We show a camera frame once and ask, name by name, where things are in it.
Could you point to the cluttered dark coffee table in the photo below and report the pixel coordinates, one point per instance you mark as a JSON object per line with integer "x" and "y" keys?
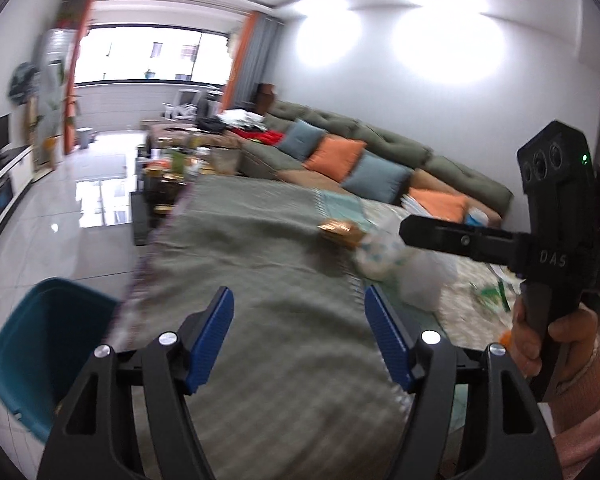
{"x": 180, "y": 170}

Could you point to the green tufted sofa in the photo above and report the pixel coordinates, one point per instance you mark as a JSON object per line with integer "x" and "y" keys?
{"x": 395, "y": 140}

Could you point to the white chair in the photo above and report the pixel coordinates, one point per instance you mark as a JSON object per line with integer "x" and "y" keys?
{"x": 182, "y": 102}

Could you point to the orange curtain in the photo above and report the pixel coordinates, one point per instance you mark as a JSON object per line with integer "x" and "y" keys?
{"x": 240, "y": 60}
{"x": 77, "y": 75}

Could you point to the orange cushion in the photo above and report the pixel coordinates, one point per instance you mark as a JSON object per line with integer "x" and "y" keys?
{"x": 334, "y": 157}
{"x": 440, "y": 205}

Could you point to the green wrapper scraps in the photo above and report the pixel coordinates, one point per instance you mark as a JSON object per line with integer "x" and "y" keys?
{"x": 490, "y": 294}

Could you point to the grey green plaid tablecloth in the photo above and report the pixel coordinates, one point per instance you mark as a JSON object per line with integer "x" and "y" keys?
{"x": 260, "y": 260}

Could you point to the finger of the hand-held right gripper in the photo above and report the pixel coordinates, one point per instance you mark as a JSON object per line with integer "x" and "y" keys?
{"x": 450, "y": 240}

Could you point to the white plastic bag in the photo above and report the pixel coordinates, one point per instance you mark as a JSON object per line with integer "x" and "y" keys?
{"x": 427, "y": 280}

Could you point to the blue plastic bin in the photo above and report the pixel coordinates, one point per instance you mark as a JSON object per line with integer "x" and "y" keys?
{"x": 35, "y": 340}

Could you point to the person's right hand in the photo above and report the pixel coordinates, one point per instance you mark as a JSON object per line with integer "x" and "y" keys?
{"x": 575, "y": 332}

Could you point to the small grey bin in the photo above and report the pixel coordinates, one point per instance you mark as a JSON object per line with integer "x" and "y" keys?
{"x": 86, "y": 138}

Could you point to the large window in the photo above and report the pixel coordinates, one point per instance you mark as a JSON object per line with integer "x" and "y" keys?
{"x": 145, "y": 55}

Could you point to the white television cabinet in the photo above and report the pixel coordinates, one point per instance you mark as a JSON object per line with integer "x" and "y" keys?
{"x": 0, "y": 190}

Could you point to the blue wall decoration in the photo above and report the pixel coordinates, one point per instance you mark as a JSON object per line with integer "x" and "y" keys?
{"x": 22, "y": 82}

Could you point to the pile of white clothes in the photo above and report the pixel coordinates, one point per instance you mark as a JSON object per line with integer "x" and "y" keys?
{"x": 240, "y": 119}

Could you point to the white standing air conditioner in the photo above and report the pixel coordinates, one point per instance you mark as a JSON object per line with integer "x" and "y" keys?
{"x": 52, "y": 95}

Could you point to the person's right forearm pink sleeve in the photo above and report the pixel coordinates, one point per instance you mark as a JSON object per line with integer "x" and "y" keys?
{"x": 580, "y": 410}

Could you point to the blue cushion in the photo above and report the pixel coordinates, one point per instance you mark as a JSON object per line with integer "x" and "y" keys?
{"x": 377, "y": 177}
{"x": 302, "y": 139}

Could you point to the white patterned paper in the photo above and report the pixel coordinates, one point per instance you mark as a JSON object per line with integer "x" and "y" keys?
{"x": 380, "y": 257}

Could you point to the red cloth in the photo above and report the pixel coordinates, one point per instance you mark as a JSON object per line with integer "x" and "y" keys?
{"x": 257, "y": 137}

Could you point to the gold foil wrapper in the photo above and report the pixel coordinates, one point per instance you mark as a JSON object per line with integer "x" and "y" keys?
{"x": 337, "y": 232}

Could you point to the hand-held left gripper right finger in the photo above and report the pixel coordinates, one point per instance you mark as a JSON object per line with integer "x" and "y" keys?
{"x": 385, "y": 340}

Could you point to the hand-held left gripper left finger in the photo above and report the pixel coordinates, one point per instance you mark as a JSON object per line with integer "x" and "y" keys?
{"x": 212, "y": 340}

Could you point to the grey curtain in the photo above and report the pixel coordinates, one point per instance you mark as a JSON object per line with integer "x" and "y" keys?
{"x": 267, "y": 60}

